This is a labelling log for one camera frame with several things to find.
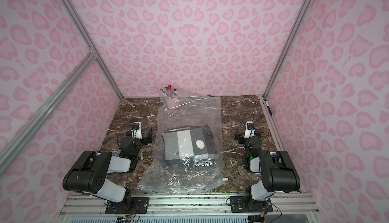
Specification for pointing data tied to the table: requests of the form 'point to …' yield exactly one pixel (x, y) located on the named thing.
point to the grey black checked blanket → (189, 148)
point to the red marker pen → (169, 89)
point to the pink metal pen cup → (172, 104)
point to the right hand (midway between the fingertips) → (245, 126)
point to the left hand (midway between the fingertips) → (143, 126)
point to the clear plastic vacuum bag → (156, 179)
